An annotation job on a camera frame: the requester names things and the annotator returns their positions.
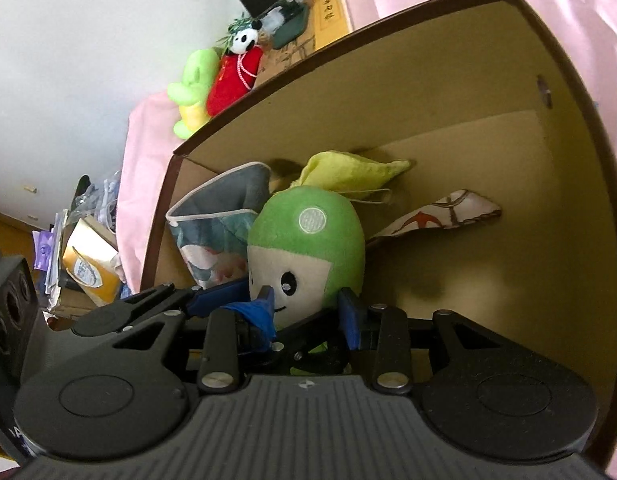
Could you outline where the dark green small object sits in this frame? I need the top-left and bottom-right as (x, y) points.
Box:
(261, 0), (309, 50)

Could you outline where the lime green frog plush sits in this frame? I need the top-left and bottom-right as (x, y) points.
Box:
(167, 49), (220, 140)

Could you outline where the yellow cloth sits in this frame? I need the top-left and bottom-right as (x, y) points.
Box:
(290, 151), (411, 204)

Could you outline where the yellow snack bag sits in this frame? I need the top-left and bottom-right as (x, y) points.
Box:
(62, 217), (122, 307)

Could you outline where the brown cardboard box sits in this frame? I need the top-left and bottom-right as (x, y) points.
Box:
(141, 0), (617, 467)

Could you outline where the red white patterned cloth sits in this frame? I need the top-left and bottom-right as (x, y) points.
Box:
(367, 190), (502, 246)

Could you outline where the floral fabric pouch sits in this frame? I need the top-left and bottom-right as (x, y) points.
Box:
(165, 162), (272, 289)

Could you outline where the pink deer print bedsheet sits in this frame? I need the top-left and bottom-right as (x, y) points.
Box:
(118, 0), (617, 292)

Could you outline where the green knitted plush toy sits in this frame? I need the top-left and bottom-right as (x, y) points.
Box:
(246, 184), (367, 376)

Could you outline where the red panda charm plush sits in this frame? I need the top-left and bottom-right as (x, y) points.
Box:
(206, 18), (264, 117)

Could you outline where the yellow flat box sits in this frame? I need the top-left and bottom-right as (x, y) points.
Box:
(253, 0), (356, 89)

